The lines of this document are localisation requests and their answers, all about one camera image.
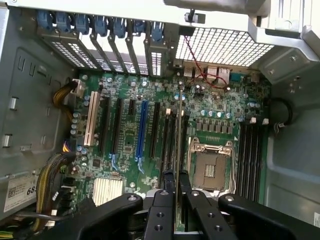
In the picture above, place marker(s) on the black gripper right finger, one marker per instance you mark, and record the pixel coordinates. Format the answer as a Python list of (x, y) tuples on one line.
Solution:
[(200, 212)]

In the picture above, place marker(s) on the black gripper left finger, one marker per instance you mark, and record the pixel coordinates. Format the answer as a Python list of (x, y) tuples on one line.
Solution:
[(160, 215)]

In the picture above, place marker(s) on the black RAM slot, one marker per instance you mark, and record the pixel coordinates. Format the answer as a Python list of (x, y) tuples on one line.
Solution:
[(260, 160), (241, 160), (254, 160), (185, 140), (165, 145), (173, 142), (248, 160)]

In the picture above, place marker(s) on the silver CPU socket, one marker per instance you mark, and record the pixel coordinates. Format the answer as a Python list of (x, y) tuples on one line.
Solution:
[(212, 165)]

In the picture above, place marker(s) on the silver finned heat sink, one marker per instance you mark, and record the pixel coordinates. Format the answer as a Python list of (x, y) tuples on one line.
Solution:
[(107, 191)]

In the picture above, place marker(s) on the green motherboard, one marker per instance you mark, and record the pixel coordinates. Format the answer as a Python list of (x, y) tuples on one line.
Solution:
[(130, 140)]

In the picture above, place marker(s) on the long black expansion slot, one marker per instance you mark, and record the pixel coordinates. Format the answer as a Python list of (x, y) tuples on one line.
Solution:
[(116, 125), (155, 130), (104, 125)]

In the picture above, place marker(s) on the blue expansion slot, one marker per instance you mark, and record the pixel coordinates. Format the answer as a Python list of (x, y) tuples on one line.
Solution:
[(142, 130)]

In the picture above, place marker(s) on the short black expansion slot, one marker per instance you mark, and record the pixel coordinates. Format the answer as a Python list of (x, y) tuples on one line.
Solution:
[(131, 107)]

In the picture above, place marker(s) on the white PCI expansion slot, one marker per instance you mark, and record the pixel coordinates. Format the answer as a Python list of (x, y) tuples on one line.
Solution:
[(90, 120)]

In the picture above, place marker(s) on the white power supply label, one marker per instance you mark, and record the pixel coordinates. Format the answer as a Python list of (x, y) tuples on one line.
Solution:
[(21, 195)]

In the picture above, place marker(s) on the silver rear port block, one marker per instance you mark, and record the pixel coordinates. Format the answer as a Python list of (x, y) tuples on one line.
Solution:
[(207, 72)]

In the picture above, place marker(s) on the grey metal PC case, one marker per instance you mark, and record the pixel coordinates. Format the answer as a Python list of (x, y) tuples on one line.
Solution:
[(30, 105)]

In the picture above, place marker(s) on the blue card retention clip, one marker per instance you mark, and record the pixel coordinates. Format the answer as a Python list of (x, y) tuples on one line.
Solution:
[(63, 22), (45, 20), (157, 32), (101, 26), (139, 27), (120, 28), (82, 23)]

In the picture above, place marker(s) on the black case latch clip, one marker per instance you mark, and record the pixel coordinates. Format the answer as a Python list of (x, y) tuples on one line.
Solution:
[(193, 17)]

